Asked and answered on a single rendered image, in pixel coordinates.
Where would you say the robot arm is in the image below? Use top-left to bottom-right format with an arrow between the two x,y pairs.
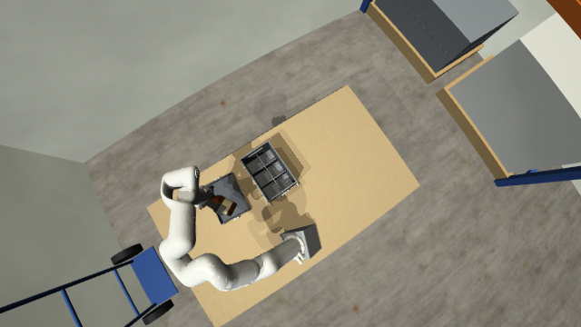
159,165 -> 305,292

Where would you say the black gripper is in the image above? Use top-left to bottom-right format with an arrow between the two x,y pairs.
195,185 -> 215,210

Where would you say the dark brown bottle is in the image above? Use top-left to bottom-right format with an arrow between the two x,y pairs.
210,195 -> 237,216

